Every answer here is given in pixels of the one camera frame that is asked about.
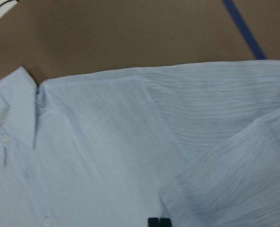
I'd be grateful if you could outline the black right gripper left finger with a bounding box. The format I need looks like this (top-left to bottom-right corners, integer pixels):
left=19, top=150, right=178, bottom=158
left=148, top=218, right=159, bottom=227

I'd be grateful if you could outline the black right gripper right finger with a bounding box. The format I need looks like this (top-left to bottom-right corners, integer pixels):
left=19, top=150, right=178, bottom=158
left=160, top=218, right=172, bottom=227

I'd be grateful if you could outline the light blue striped shirt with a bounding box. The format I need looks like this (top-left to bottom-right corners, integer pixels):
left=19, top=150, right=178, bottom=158
left=0, top=60, right=280, bottom=227

